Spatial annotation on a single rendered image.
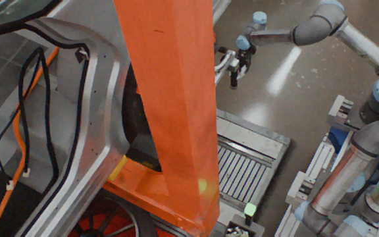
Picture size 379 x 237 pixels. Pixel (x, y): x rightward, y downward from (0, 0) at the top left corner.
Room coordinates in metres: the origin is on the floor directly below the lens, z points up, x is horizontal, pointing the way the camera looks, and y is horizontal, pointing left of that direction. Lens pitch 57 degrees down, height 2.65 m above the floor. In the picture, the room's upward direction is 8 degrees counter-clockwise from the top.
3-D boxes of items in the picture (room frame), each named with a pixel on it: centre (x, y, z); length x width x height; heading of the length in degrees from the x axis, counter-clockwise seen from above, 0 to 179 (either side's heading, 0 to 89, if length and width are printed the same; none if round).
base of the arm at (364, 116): (1.06, -0.89, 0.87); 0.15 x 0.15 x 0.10
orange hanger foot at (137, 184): (0.95, 0.30, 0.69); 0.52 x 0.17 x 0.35; 55
